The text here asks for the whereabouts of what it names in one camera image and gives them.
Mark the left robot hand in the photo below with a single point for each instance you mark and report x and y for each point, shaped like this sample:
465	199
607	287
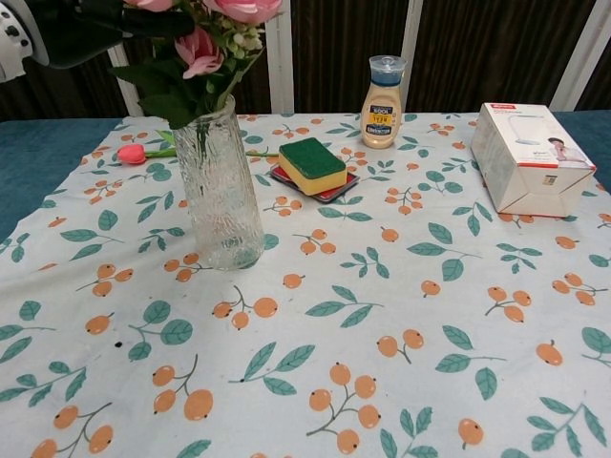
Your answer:
81	28

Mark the pink rose bouquet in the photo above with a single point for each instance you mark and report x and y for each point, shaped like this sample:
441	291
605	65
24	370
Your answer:
200	57

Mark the textured clear glass vase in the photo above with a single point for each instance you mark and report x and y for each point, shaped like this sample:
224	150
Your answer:
222	200

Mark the teal table cover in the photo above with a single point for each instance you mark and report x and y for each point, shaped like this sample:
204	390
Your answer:
38	157

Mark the pink artificial tulip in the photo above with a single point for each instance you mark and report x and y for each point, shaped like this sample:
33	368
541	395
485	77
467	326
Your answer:
131	155

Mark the green and yellow sponge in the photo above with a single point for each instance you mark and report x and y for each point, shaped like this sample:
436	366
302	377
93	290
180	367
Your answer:
310	160

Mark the red flat tray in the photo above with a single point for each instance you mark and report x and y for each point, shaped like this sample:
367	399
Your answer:
341	191

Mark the beige sauce squeeze bottle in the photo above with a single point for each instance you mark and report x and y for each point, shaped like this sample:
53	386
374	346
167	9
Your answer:
379	119

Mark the floral printed tablecloth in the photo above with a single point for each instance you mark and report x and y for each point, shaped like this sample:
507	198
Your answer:
334	286

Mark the white desk lamp box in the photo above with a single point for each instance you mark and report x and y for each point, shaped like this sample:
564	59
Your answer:
520	157

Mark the white metal frame post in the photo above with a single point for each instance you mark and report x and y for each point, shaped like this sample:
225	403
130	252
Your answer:
125	90
409	43
279	62
580	62

